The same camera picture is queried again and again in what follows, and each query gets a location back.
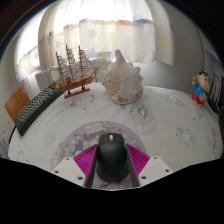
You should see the black router with antennas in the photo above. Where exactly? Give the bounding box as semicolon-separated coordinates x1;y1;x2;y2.
208;74;224;117

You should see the white printed tablecloth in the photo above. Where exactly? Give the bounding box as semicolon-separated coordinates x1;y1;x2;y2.
7;81;224;191

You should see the orange wooden chair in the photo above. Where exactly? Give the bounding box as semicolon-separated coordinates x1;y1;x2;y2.
4;84;31;123

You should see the sheer white star-print curtain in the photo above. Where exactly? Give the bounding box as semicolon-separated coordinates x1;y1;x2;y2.
14;0;176;82

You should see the black computer mouse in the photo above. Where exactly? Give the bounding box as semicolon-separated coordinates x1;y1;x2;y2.
95;132;130;183

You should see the large white conch shell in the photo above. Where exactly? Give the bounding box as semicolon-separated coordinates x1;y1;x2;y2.
100;49;145;105

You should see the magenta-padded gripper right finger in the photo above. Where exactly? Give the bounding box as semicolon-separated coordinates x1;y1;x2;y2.
125;143;174;188

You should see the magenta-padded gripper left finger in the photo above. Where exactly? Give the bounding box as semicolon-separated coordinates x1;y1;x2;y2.
51;144;100;188

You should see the wooden model sailing ship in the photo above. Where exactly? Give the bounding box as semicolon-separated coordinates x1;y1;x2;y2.
49;44;101;100

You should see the black computer keyboard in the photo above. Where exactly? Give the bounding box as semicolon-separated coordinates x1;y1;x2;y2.
13;82;64;137

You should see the cartoon boy figurine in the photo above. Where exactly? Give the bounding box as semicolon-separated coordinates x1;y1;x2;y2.
190;70;212;107

